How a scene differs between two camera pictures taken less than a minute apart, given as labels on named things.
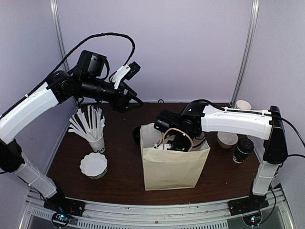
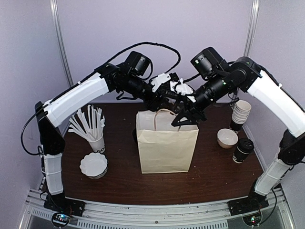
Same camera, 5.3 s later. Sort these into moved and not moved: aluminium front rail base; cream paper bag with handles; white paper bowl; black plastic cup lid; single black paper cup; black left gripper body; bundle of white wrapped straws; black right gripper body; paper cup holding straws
Moved: black right gripper body; cream paper bag with handles; black left gripper body
Not moved: black plastic cup lid; aluminium front rail base; paper cup holding straws; single black paper cup; white paper bowl; bundle of white wrapped straws
